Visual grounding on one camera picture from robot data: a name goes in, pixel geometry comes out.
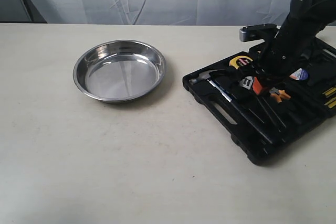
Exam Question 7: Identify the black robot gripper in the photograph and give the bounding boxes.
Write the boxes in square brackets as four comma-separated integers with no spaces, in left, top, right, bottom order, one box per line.
[238,19,319,95]

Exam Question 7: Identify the adjustable wrench black handle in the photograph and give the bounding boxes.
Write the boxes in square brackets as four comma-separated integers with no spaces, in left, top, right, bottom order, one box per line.
[239,77,287,132]

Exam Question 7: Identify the black plastic tool case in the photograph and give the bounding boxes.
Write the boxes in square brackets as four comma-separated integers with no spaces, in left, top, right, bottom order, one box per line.
[182,38,335,165]

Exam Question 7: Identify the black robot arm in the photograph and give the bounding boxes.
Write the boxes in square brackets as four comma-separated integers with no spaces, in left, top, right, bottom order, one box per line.
[238,0,335,95]

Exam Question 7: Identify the yellow tape measure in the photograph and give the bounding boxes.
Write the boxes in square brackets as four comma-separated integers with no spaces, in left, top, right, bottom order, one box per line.
[229,56,253,69]

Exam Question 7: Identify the electrical tape roll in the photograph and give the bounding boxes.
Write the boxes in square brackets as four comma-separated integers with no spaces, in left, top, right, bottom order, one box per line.
[289,68,309,81]

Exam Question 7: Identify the yellow black screwdriver upper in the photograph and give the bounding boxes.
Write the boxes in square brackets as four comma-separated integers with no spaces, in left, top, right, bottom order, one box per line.
[323,86,336,97]

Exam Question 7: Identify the yellow black screwdriver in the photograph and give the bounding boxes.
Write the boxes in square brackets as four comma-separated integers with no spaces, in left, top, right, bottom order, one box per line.
[323,86,336,97]
[324,97,336,109]

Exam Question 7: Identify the yellow black screwdriver lower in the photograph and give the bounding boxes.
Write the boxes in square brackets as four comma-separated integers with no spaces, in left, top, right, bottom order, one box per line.
[324,97,336,109]

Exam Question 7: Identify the round stainless steel pan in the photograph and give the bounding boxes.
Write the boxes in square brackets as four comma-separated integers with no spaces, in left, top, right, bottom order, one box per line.
[72,40,167,104]

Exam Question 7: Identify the pliers yellow black handles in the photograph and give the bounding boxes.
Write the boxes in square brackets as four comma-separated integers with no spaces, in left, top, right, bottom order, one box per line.
[269,89,313,125]

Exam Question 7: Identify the claw hammer black handle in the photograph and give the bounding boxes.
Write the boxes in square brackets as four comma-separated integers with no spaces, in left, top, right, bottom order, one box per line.
[189,69,278,145]

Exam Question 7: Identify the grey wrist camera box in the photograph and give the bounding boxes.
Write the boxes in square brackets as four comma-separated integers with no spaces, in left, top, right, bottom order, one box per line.
[239,24,278,42]

